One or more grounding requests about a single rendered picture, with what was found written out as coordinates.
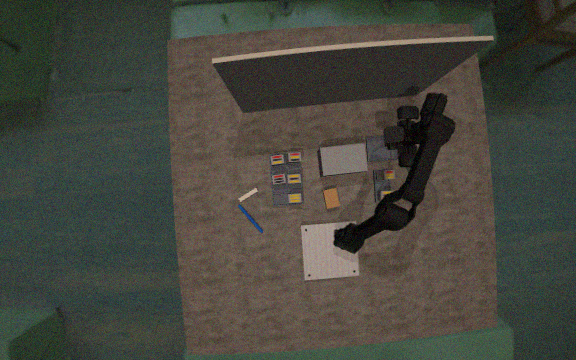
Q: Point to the blue flat bar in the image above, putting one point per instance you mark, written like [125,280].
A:
[248,216]

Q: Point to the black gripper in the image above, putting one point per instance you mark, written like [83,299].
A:
[407,152]

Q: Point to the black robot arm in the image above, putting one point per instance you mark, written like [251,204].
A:
[432,131]

